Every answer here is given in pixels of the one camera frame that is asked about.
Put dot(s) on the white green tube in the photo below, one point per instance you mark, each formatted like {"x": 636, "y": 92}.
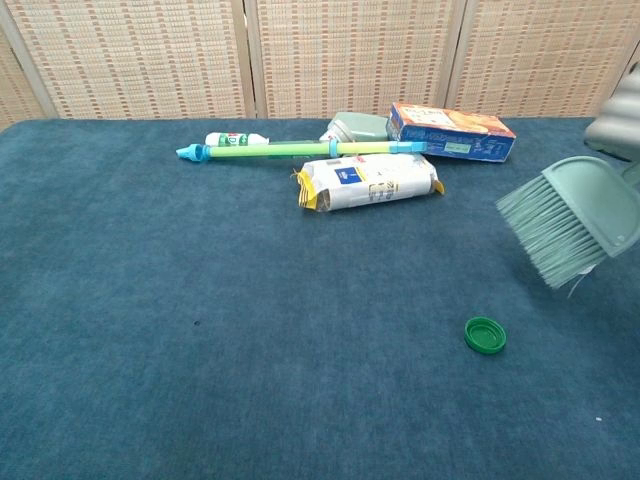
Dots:
{"x": 235, "y": 139}

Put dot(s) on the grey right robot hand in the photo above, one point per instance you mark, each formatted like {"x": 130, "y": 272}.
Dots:
{"x": 617, "y": 125}

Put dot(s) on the pale green plastic container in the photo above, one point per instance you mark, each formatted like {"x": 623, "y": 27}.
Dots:
{"x": 362, "y": 127}

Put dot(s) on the blue orange biscuit box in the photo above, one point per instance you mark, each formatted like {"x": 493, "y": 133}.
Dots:
{"x": 452, "y": 131}

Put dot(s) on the green bottle cap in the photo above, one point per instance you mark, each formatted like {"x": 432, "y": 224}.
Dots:
{"x": 485, "y": 335}

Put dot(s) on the woven folding screen panel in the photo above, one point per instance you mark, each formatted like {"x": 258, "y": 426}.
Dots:
{"x": 350, "y": 55}
{"x": 620, "y": 97}
{"x": 15, "y": 90}
{"x": 540, "y": 55}
{"x": 135, "y": 55}

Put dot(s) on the white snack packet yellow ends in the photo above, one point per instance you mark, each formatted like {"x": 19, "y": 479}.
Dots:
{"x": 370, "y": 182}

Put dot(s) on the green yellow toy water pump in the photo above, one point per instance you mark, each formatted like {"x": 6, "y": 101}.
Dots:
{"x": 280, "y": 149}

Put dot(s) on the blue carpet table cover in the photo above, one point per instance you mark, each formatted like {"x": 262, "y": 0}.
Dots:
{"x": 200, "y": 300}

